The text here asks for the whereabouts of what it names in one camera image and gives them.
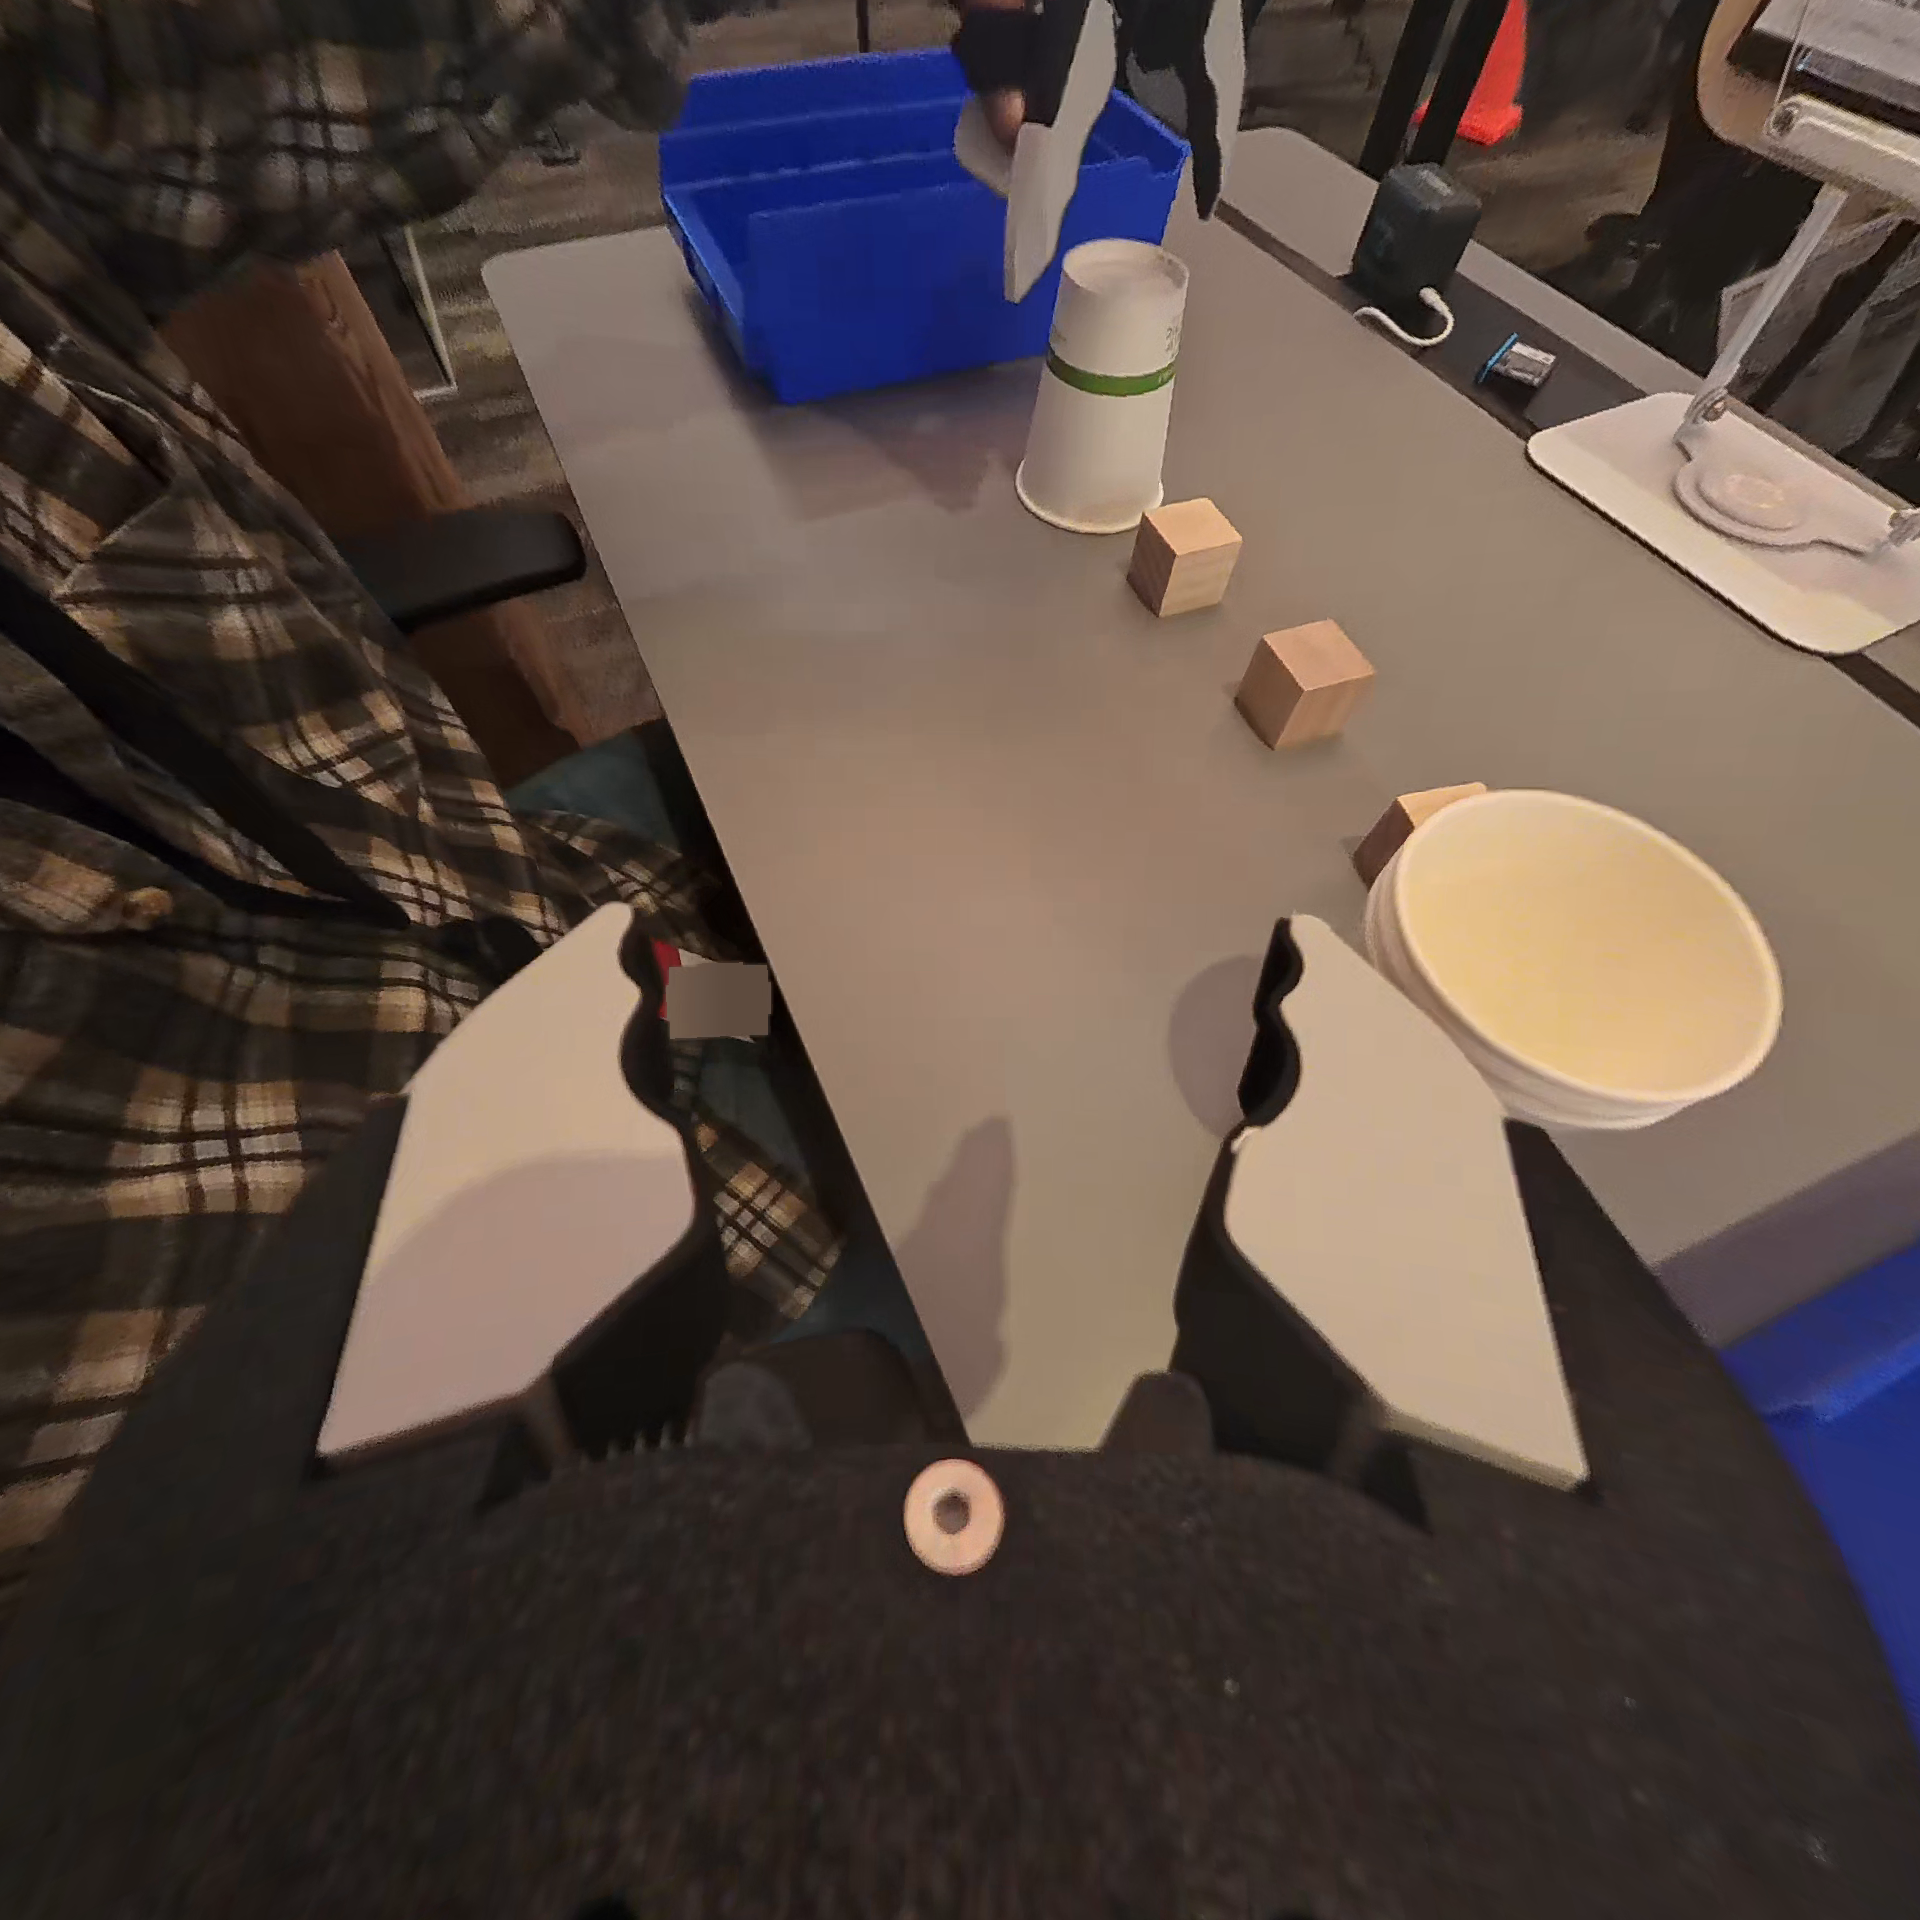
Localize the white paper cup green stripe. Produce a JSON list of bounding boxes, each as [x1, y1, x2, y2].
[[1014, 240, 1190, 538]]

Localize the black power adapter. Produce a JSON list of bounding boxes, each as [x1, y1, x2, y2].
[[1352, 165, 1483, 295]]

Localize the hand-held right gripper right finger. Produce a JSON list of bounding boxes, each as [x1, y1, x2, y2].
[[1169, 915, 1593, 1491]]

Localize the black chair armrest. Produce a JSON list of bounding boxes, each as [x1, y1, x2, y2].
[[344, 508, 587, 634]]

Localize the person's left hand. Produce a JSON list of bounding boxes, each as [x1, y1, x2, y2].
[[948, 0, 1052, 139]]

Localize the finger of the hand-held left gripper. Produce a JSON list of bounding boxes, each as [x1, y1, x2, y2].
[[1001, 0, 1121, 301], [1118, 0, 1250, 220]]

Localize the blue plastic divider bin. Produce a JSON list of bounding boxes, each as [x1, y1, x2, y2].
[[661, 48, 1194, 407]]

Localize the person in plaid shirt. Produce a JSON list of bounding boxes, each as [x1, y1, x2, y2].
[[0, 0, 842, 1594]]

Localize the white base board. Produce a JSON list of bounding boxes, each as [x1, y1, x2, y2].
[[1526, 394, 1920, 656]]

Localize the dark teal pants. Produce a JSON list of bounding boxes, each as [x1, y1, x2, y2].
[[502, 737, 933, 1353]]

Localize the black metal leg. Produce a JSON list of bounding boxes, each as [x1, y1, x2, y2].
[[1358, 0, 1508, 173]]

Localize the light wooden cube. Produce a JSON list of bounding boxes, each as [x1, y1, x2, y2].
[[1126, 499, 1245, 618], [1354, 785, 1488, 887], [1234, 619, 1377, 752]]

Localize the orange cone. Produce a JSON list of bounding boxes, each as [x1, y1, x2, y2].
[[1448, 0, 1530, 145]]

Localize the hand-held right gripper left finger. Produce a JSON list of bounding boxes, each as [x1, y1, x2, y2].
[[315, 904, 733, 1461]]

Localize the white metal stand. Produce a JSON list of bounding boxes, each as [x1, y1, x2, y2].
[[1670, 59, 1920, 565]]

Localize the brown wooden chair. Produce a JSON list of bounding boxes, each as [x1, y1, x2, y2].
[[158, 247, 634, 783]]

